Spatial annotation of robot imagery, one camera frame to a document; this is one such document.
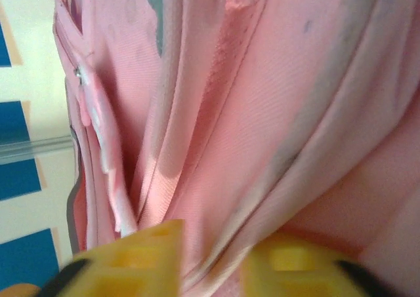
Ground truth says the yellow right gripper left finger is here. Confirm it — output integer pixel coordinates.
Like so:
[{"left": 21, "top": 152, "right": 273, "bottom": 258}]
[{"left": 39, "top": 218, "right": 184, "bottom": 297}]

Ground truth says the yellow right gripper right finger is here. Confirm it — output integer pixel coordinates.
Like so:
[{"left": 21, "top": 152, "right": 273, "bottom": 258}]
[{"left": 242, "top": 233, "right": 404, "bottom": 297}]

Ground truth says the pink school backpack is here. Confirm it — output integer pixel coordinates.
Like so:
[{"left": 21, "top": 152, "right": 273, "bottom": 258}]
[{"left": 52, "top": 0, "right": 420, "bottom": 297}]

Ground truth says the pink white backpack charm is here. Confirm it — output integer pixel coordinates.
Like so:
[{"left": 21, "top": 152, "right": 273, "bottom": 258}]
[{"left": 77, "top": 64, "right": 137, "bottom": 237}]

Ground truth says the aluminium frame post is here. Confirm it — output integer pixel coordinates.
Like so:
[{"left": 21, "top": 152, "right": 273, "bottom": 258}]
[{"left": 0, "top": 136, "right": 75, "bottom": 162}]

